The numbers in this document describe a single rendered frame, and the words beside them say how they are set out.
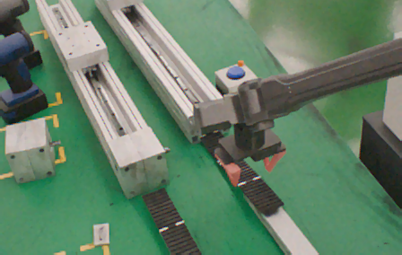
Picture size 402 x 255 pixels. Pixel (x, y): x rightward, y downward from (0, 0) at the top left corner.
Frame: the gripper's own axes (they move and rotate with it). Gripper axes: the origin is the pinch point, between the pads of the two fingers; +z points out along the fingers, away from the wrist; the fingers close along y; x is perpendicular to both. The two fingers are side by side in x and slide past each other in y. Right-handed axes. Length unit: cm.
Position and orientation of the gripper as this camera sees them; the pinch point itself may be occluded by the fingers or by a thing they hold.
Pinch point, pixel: (250, 174)
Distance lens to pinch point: 119.8
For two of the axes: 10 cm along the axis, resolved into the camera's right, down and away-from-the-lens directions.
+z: 1.4, 7.9, 6.0
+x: 3.8, 5.1, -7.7
